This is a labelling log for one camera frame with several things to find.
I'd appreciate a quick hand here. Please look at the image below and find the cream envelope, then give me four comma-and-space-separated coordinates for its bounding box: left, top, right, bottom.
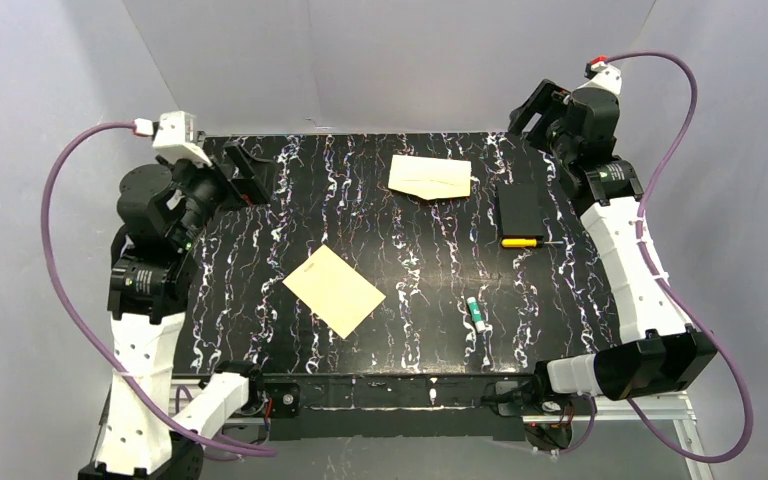
387, 155, 472, 200

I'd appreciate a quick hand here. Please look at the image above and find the cream paper letter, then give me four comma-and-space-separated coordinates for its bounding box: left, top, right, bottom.
283, 245, 386, 339

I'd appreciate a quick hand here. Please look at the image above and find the green white glue stick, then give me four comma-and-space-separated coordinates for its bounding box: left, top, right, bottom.
466, 297, 487, 334

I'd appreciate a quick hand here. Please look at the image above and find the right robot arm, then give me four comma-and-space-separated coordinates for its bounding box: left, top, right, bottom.
508, 79, 718, 400

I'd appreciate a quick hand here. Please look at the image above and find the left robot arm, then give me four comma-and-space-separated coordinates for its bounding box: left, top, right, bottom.
79, 141, 277, 479

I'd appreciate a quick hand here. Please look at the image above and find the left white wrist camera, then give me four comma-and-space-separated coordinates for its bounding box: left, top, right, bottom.
133, 111, 213, 168

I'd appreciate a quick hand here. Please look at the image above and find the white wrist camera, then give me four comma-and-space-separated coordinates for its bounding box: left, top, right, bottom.
581, 56, 623, 96
133, 111, 213, 168

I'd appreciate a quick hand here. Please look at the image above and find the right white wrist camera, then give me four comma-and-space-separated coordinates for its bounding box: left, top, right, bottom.
581, 56, 623, 96

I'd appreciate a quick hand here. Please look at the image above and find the yellow handled screwdriver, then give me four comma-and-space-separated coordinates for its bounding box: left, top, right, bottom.
500, 238, 564, 249

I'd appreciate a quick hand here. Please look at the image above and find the aluminium table frame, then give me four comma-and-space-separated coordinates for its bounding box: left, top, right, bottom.
89, 389, 717, 480

